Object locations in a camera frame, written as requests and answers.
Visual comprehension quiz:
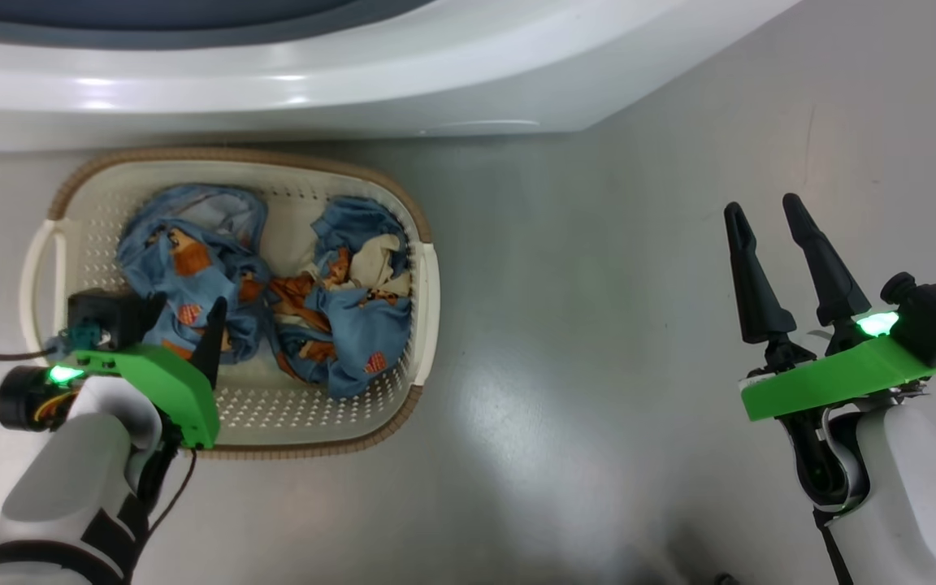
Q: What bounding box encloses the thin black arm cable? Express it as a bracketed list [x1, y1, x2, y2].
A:
[147, 447, 197, 535]

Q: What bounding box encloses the cream perforated laundry basket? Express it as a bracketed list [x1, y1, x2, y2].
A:
[19, 146, 441, 461]

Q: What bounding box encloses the blue garment with dog print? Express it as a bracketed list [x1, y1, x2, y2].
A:
[266, 195, 414, 401]

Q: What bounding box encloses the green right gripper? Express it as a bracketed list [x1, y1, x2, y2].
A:
[724, 193, 936, 423]

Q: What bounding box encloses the white front-load washing machine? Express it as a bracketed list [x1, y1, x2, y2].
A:
[0, 0, 802, 155]

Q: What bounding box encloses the blue garment with orange print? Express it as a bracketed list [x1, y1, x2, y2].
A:
[116, 184, 274, 364]

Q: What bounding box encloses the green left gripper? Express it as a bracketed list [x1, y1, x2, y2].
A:
[0, 291, 229, 449]

